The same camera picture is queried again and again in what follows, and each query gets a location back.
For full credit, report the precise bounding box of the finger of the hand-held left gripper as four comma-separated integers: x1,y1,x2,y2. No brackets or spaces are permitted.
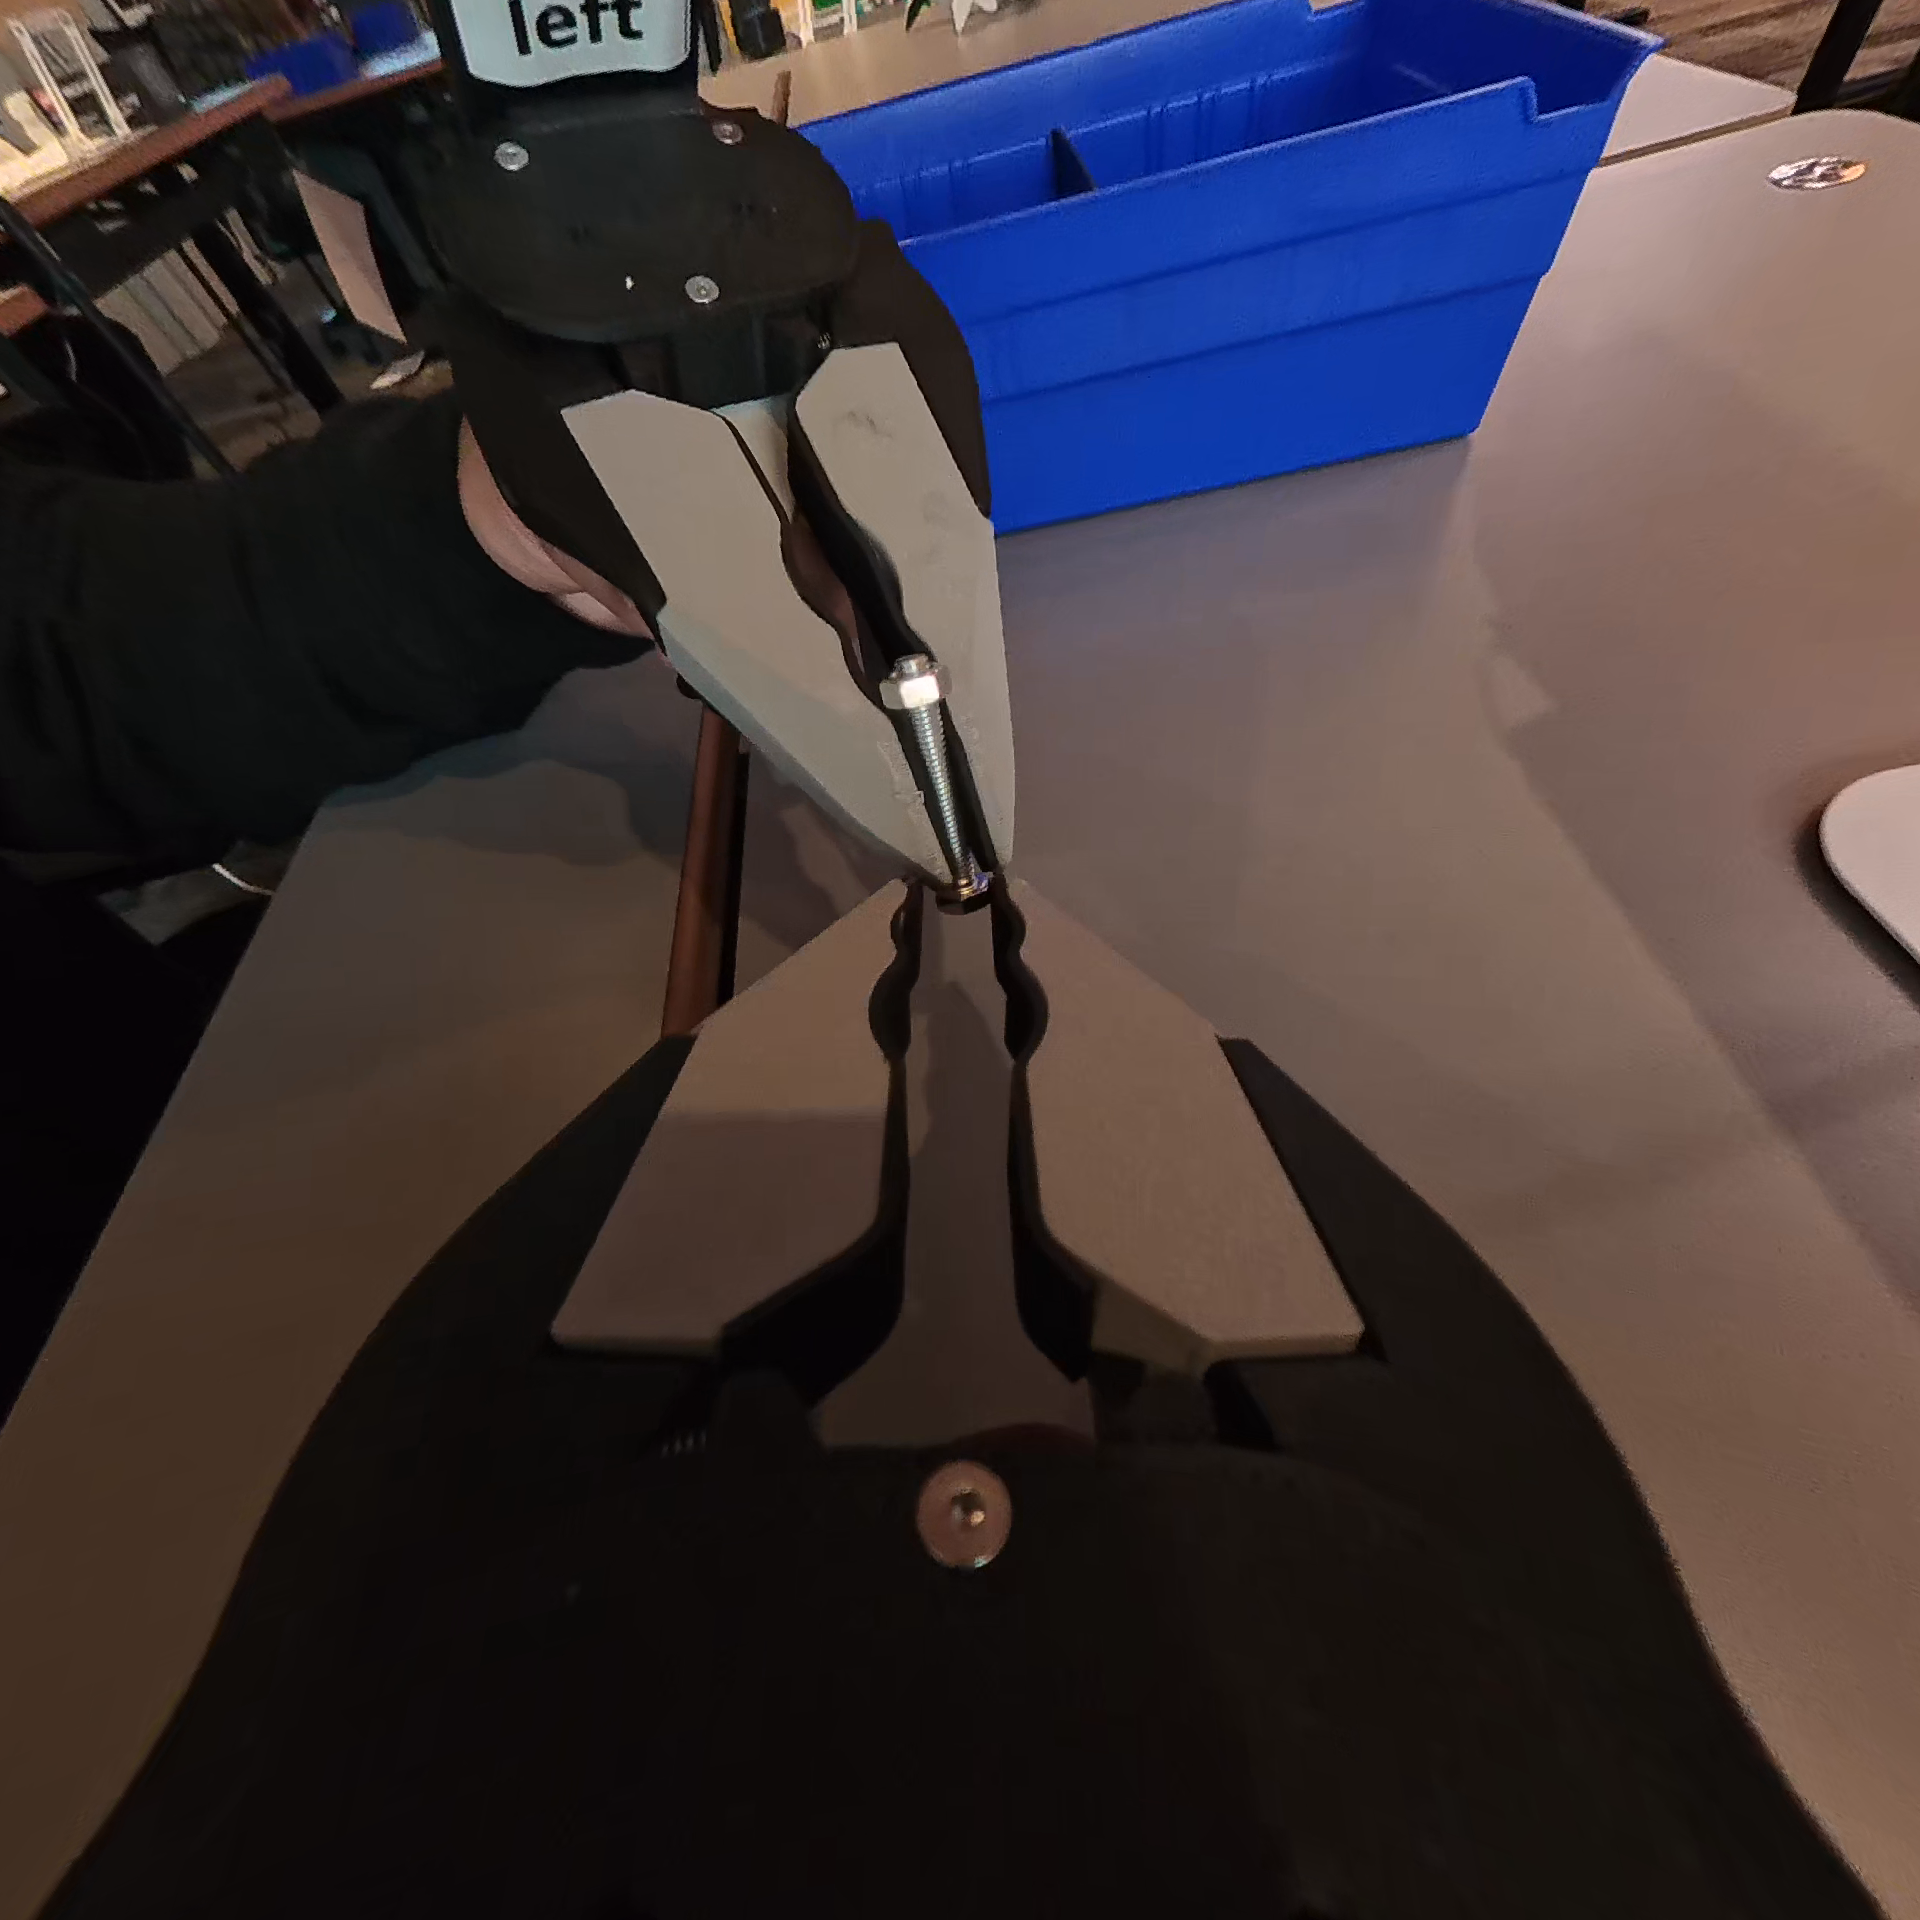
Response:
561,387,948,887
792,340,1025,887

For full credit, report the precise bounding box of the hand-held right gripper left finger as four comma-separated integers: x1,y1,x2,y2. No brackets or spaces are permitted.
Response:
548,877,920,1400

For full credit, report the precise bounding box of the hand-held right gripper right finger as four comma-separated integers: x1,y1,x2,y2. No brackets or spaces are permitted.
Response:
991,881,1369,1385

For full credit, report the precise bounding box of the long steel bolt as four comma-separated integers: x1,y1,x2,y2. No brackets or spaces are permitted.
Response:
889,651,1004,911

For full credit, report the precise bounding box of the blue plastic bin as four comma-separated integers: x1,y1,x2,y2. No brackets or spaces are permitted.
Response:
795,0,1670,536

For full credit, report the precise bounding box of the person's left forearm black sleeve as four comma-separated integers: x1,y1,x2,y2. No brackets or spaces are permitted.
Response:
0,395,663,878

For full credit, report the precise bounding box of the person's left hand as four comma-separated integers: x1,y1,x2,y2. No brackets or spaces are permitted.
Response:
458,425,663,648

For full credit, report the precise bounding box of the brown table leg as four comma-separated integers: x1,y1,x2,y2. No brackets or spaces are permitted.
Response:
661,701,752,1042

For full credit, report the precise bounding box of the brown wooden table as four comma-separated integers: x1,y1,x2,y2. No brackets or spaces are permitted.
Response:
0,75,296,232

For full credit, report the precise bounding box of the white flat pad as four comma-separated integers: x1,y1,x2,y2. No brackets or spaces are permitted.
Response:
1818,765,1920,964

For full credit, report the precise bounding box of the black metal leg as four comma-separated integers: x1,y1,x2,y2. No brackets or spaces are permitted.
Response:
1794,0,1894,116

